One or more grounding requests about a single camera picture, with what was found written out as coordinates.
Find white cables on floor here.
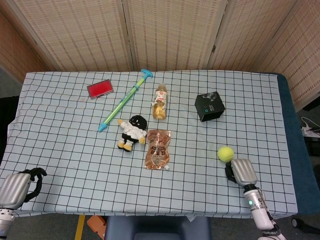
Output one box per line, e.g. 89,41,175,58
301,116,320,137

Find woven folding screen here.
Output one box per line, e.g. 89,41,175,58
0,0,320,113

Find silver and black right robot hand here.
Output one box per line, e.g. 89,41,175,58
224,158,258,187

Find blue padded table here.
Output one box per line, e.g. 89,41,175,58
271,72,320,216

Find silver and black left robot hand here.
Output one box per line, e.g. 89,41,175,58
0,167,48,210

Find dark blue padded seat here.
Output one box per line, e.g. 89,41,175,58
103,215,212,240

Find green and blue water squirter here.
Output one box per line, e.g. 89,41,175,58
97,68,154,133

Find brown peanut butter pouch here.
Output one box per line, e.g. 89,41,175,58
144,129,173,171

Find red card case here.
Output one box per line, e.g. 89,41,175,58
86,79,115,100

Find black-headed plush doll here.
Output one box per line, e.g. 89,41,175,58
117,114,148,153

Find yellow tennis ball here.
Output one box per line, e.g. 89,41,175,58
217,146,235,163

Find orange object on floor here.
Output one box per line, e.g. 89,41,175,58
86,215,107,240

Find black cardboard box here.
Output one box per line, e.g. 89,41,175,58
194,91,226,123

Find amber tea bottle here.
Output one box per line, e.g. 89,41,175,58
151,83,168,120

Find blue checked tablecloth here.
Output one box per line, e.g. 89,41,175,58
0,70,300,218

